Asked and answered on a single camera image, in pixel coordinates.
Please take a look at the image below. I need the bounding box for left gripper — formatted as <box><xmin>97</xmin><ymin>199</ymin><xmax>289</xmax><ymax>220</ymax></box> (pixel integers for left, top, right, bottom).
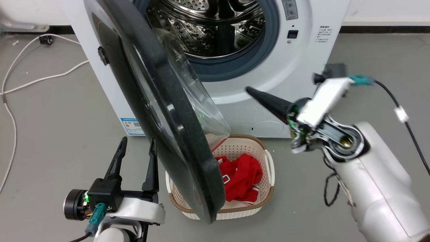
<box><xmin>63</xmin><ymin>136</ymin><xmax>166</xmax><ymax>226</ymax></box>

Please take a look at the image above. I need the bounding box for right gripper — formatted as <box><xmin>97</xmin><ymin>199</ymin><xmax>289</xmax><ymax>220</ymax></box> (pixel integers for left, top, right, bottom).
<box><xmin>246</xmin><ymin>63</ymin><xmax>354</xmax><ymax>154</ymax></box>

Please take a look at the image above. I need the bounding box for white front-load washing machine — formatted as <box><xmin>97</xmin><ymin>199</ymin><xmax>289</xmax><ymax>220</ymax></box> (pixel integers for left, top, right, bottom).
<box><xmin>62</xmin><ymin>0</ymin><xmax>351</xmax><ymax>139</ymax></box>

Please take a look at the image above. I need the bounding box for grey-blue rubber door gasket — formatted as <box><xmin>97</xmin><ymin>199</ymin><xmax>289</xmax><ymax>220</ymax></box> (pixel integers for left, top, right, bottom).
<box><xmin>134</xmin><ymin>0</ymin><xmax>281</xmax><ymax>82</ymax></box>

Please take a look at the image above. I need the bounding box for dark round washer door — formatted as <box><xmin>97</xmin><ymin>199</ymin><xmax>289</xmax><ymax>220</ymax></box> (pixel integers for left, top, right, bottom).
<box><xmin>84</xmin><ymin>0</ymin><xmax>231</xmax><ymax>225</ymax></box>

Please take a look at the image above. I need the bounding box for grey door lock plate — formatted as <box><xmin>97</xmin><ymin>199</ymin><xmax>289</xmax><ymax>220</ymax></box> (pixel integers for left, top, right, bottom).
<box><xmin>282</xmin><ymin>0</ymin><xmax>299</xmax><ymax>21</ymax></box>

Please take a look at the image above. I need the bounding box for round filter access cover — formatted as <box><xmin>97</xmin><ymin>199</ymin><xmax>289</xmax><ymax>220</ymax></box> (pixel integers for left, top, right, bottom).
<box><xmin>250</xmin><ymin>120</ymin><xmax>286</xmax><ymax>138</ymax></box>

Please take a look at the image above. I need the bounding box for blue energy label sticker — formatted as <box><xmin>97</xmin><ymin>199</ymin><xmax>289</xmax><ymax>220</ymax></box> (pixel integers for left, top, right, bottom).
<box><xmin>120</xmin><ymin>118</ymin><xmax>145</xmax><ymax>136</ymax></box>

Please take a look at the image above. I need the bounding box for cream plastic laundry basket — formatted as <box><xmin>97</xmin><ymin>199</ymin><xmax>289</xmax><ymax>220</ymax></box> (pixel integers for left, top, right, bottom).
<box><xmin>165</xmin><ymin>134</ymin><xmax>275</xmax><ymax>220</ymax></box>

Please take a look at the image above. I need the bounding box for red garment with white trim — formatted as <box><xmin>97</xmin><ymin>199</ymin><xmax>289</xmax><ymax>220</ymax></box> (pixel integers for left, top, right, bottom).
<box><xmin>215</xmin><ymin>154</ymin><xmax>263</xmax><ymax>203</ymax></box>

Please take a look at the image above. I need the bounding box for perforated steel washer drum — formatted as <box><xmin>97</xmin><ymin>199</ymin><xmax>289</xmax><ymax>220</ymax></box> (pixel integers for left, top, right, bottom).
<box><xmin>146</xmin><ymin>0</ymin><xmax>266</xmax><ymax>59</ymax></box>

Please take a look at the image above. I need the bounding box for teal left camera connector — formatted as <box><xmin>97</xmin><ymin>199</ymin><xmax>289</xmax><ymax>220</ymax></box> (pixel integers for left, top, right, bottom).
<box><xmin>85</xmin><ymin>203</ymin><xmax>108</xmax><ymax>236</ymax></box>

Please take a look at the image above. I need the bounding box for teal camera connector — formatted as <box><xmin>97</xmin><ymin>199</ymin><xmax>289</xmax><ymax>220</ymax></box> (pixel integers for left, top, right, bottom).
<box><xmin>348</xmin><ymin>74</ymin><xmax>374</xmax><ymax>86</ymax></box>
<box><xmin>85</xmin><ymin>203</ymin><xmax>108</xmax><ymax>236</ymax></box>

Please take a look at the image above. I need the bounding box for black left camera cable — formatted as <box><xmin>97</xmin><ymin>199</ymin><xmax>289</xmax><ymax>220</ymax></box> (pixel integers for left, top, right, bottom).
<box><xmin>68</xmin><ymin>233</ymin><xmax>92</xmax><ymax>242</ymax></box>

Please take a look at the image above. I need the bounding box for black camera cable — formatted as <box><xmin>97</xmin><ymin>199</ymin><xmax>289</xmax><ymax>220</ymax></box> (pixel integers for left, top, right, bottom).
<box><xmin>372</xmin><ymin>80</ymin><xmax>430</xmax><ymax>177</ymax></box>
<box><xmin>68</xmin><ymin>233</ymin><xmax>92</xmax><ymax>242</ymax></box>

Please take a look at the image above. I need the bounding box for teal right camera connector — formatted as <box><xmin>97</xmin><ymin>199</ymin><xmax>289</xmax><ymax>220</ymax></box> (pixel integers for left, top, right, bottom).
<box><xmin>348</xmin><ymin>74</ymin><xmax>374</xmax><ymax>86</ymax></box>

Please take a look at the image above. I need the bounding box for thin black looped arm cable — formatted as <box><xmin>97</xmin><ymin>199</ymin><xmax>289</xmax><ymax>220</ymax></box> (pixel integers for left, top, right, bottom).
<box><xmin>323</xmin><ymin>157</ymin><xmax>340</xmax><ymax>207</ymax></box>

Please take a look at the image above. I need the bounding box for white floor cable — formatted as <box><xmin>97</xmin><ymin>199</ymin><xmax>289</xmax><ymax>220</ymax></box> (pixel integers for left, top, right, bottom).
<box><xmin>2</xmin><ymin>60</ymin><xmax>90</xmax><ymax>95</ymax></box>
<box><xmin>0</xmin><ymin>34</ymin><xmax>82</xmax><ymax>195</ymax></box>

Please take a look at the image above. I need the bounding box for white cable clip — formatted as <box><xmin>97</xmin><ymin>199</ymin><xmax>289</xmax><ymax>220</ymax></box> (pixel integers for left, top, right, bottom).
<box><xmin>394</xmin><ymin>106</ymin><xmax>410</xmax><ymax>123</ymax></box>

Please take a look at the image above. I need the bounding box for black right camera cable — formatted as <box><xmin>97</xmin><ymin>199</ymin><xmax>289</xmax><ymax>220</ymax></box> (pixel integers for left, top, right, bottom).
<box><xmin>372</xmin><ymin>80</ymin><xmax>430</xmax><ymax>177</ymax></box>

